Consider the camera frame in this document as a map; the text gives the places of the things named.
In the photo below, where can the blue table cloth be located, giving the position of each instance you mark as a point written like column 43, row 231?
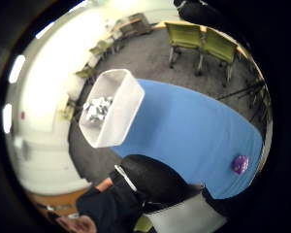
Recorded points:
column 190, row 136

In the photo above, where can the ceiling lamp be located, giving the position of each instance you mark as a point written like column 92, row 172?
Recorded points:
column 7, row 118
column 16, row 68
column 44, row 29

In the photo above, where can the purple ball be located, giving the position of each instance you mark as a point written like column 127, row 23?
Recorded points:
column 240, row 164

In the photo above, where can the white plastic bin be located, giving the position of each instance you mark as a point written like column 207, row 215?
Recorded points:
column 122, row 106

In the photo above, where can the crumpled silver wrappers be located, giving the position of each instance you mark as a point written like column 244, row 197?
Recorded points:
column 97, row 108

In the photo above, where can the wooden desk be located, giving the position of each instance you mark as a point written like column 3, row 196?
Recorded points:
column 126, row 24

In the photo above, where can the black tripod stand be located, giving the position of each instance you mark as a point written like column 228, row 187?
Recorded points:
column 249, row 92

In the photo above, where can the red wall alarm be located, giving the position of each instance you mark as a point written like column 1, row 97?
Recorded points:
column 22, row 115

